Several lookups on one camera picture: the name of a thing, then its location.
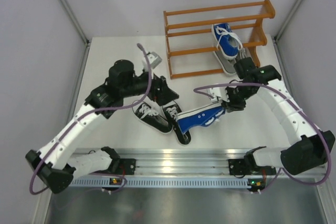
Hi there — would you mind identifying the blue sneaker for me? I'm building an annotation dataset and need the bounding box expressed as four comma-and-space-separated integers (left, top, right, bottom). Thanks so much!
212, 23, 243, 60
176, 102, 226, 134

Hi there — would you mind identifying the black sneaker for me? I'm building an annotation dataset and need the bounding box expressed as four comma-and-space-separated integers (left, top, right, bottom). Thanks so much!
162, 102, 192, 146
132, 102, 173, 134

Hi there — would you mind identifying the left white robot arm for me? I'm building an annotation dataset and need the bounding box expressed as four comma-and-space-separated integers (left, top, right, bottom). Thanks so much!
25, 59, 179, 195

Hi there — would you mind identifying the black sneaker left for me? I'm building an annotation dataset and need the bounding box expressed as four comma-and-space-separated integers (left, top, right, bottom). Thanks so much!
132, 102, 173, 134

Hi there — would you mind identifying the orange wooden shoe shelf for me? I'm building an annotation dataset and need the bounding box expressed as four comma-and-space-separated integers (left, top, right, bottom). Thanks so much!
163, 0, 276, 80

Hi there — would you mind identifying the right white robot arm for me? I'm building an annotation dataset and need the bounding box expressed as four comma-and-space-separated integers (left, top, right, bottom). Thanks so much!
222, 58, 335, 175

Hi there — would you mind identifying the black sneaker right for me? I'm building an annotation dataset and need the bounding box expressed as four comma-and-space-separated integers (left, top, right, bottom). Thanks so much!
162, 102, 192, 146

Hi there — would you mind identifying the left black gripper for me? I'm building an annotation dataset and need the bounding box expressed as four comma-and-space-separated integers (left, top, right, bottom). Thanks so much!
121, 66, 179, 106

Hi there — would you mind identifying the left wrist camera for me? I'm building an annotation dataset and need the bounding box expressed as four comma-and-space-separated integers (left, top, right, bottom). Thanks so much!
142, 51, 162, 72

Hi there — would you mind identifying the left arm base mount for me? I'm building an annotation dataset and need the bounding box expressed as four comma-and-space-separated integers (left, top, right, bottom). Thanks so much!
115, 158, 137, 175

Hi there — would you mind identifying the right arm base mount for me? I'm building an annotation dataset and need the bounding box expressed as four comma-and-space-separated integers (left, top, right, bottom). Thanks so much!
228, 158, 251, 177

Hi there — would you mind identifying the slotted cable duct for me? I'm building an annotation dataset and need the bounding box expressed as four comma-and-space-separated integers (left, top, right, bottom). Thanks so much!
70, 176, 265, 189

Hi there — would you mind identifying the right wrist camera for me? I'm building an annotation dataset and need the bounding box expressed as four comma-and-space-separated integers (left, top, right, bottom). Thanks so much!
207, 84, 230, 103

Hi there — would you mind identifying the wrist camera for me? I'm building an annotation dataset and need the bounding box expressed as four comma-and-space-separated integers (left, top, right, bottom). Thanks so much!
142, 51, 162, 72
207, 84, 230, 103

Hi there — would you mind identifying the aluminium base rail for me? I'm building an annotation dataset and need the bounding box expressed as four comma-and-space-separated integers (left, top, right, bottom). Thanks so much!
43, 148, 328, 180

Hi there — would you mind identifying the grey sneaker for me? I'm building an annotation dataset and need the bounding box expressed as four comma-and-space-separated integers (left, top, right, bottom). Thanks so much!
235, 48, 251, 62
213, 51, 236, 76

